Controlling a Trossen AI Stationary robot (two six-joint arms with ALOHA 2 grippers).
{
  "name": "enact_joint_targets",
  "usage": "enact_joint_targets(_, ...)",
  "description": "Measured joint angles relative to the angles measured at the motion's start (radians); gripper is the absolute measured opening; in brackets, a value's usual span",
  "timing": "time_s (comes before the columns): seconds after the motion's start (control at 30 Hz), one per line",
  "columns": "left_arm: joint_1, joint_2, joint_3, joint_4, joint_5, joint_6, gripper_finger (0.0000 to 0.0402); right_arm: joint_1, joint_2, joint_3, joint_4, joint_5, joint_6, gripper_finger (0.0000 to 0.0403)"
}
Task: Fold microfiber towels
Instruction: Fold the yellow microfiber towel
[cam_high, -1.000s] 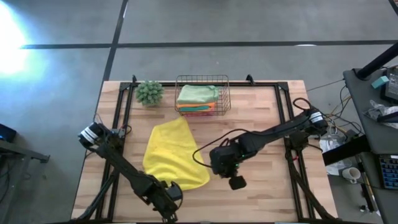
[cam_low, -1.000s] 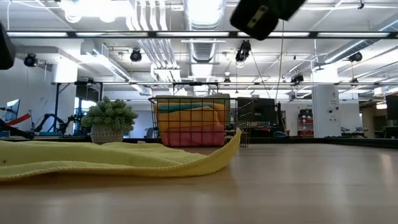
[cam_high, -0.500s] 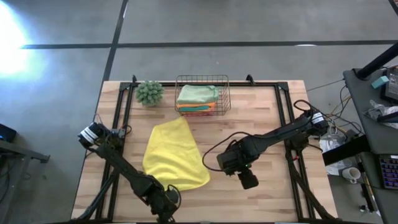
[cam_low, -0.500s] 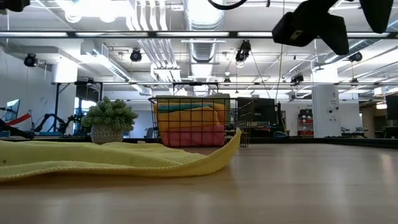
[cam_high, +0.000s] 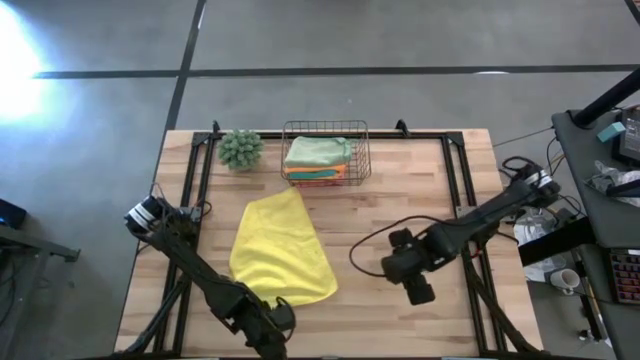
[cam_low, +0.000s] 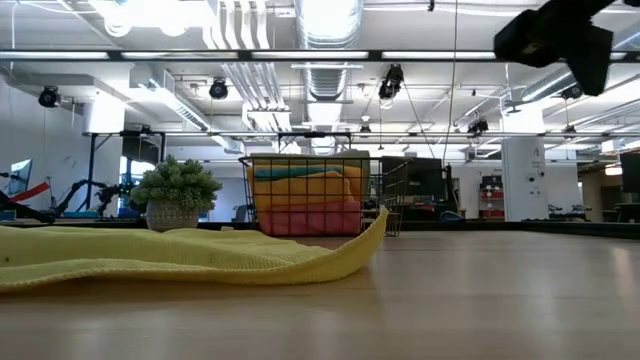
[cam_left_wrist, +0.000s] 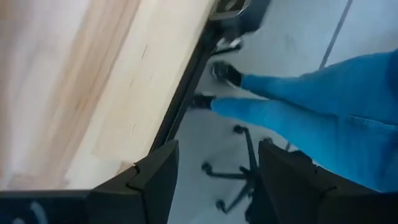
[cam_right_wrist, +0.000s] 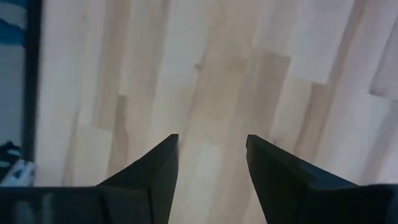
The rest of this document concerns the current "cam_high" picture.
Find small teal box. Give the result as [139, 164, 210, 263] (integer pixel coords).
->
[596, 121, 627, 145]

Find black desk support beam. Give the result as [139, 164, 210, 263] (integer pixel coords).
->
[517, 215, 596, 267]

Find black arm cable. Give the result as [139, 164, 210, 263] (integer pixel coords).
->
[348, 214, 501, 279]

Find green artificial plant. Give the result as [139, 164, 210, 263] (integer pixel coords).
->
[216, 128, 265, 172]

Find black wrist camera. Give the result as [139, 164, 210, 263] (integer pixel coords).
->
[272, 302, 297, 332]
[403, 273, 437, 307]

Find yellow microfiber towel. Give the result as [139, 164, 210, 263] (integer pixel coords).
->
[228, 186, 340, 309]

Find black device with blue light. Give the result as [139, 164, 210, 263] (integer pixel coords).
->
[0, 198, 29, 231]

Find black round pole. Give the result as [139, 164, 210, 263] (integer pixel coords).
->
[572, 67, 640, 129]

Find copper wire basket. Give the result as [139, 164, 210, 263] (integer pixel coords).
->
[279, 119, 373, 189]

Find grey side desk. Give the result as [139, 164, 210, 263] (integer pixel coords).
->
[551, 107, 640, 360]

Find black aluminium table frame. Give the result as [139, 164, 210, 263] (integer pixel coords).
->
[119, 119, 551, 360]

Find light green microfiber towel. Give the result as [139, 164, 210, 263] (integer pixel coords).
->
[283, 135, 354, 169]

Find black desk device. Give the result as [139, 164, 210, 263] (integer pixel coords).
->
[617, 105, 640, 164]

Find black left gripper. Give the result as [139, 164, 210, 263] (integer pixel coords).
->
[231, 293, 290, 360]

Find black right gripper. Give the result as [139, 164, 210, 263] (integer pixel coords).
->
[380, 226, 442, 287]

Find clear plastic bag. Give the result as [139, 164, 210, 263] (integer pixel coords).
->
[584, 159, 640, 209]

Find dark grey side table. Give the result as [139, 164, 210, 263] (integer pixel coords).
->
[0, 224, 81, 360]

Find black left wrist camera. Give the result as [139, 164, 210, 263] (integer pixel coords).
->
[272, 302, 297, 332]

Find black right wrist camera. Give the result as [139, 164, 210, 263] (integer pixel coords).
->
[403, 273, 437, 307]

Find teal microfiber towel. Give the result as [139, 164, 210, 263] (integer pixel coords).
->
[287, 169, 340, 181]

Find white mug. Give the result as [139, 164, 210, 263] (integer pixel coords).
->
[549, 268, 581, 296]

